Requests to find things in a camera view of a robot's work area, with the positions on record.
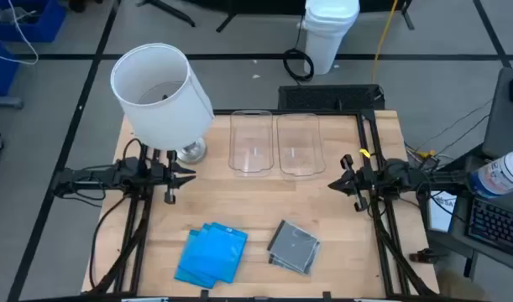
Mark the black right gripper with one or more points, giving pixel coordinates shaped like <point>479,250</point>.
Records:
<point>365,180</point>

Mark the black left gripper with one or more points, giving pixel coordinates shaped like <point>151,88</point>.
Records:
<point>171,176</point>

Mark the clear plastic bin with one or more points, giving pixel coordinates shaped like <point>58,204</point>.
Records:
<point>251,142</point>
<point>300,144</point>

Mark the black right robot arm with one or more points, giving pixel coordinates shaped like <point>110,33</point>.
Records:
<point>407,176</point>

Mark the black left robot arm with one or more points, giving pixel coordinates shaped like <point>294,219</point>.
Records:
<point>92,178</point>

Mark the white shade silver table lamp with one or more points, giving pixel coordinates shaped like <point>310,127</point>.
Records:
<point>163,105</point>

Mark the yellow plug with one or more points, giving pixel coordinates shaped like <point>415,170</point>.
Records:
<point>427,154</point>

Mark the black perforated box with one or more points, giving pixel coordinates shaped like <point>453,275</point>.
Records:
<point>315,98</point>

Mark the white paper sheet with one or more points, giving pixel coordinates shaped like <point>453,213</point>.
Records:
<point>441,214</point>

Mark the black brown clamp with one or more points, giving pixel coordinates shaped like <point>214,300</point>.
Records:
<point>426,255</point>

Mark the grey side desk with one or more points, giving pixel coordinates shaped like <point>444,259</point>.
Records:
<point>459,218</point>

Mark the white trash bin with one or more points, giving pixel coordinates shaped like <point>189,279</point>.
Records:
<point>329,38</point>

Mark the white-lidded wipes canister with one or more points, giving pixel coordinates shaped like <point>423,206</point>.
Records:
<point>499,174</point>

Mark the backlit black keyboard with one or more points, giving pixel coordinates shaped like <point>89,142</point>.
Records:
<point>495,226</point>

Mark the grey flat panel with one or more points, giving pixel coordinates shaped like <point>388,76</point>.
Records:
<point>504,121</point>

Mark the grey metal base bar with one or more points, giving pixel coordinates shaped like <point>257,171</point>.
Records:
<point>4,102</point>

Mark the blue plastic crate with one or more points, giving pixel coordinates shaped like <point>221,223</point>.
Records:
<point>2,75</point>
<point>50,25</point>

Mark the black table bracket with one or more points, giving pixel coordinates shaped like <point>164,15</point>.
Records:
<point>204,294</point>
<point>326,295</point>

